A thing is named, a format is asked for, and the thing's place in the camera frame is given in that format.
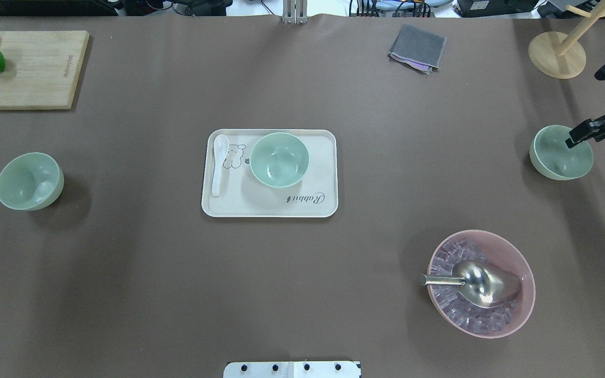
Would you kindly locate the white ceramic spoon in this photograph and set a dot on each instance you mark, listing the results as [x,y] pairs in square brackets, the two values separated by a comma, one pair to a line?
[220,149]

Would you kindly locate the pink bowl with ice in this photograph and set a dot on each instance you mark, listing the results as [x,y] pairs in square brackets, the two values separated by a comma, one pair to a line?
[495,322]

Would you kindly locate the grey folded cloth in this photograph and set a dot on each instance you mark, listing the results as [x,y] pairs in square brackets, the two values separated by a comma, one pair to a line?
[418,48]

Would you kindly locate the green bowl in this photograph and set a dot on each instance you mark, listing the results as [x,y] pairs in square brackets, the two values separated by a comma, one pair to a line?
[30,182]
[551,157]
[279,159]

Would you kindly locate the wooden cutting board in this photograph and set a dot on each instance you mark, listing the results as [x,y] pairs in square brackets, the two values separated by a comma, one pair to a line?
[42,68]

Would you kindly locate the metal scoop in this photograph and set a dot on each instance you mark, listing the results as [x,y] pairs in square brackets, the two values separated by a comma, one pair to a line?
[480,283]

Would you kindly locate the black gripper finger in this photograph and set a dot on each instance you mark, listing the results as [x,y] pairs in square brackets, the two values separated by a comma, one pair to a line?
[588,129]

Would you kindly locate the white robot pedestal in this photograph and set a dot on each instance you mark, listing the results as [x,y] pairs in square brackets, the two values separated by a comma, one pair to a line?
[293,369]

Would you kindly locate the wooden mug tree stand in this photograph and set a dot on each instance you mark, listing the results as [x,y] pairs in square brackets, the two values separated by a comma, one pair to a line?
[559,55]

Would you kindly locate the green bowl on tray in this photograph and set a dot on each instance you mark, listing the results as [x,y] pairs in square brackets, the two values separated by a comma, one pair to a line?
[279,159]

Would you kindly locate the cream rabbit tray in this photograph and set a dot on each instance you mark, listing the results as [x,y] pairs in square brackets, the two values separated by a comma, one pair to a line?
[242,195]

